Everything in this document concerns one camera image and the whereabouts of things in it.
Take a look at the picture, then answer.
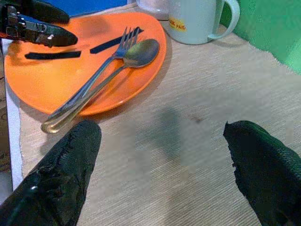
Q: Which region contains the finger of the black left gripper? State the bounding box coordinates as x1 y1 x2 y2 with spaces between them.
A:
14 0 70 24
46 25 79 48

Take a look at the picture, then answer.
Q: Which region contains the black tape strip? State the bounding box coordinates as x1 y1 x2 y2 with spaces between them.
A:
24 50 82 60
90 27 144 54

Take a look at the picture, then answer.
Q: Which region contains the white round container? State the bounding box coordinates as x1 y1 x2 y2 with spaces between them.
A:
136 0 170 21

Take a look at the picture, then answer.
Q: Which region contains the beige woven placemat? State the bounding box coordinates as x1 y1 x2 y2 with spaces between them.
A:
18 2 301 226

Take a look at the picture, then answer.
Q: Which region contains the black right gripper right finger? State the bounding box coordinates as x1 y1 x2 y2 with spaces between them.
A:
222 120 301 226

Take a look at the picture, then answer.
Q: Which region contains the silver metal spoon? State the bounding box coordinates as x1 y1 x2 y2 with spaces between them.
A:
40 39 160 134

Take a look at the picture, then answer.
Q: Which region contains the silver metal fork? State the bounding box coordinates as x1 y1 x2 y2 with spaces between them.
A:
47 26 140 122

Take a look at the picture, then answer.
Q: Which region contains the green cloth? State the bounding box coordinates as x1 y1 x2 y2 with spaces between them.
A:
220 0 301 76

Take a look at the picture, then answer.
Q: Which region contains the pale blue mug yellow label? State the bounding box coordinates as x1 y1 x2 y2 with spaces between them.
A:
167 0 241 45

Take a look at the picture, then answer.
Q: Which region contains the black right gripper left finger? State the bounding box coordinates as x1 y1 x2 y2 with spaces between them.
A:
0 120 102 226

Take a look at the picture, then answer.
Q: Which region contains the orange round plate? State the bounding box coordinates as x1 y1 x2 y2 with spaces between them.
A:
4 11 167 116

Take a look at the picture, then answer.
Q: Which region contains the blue flat object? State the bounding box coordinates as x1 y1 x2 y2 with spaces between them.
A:
43 0 129 17

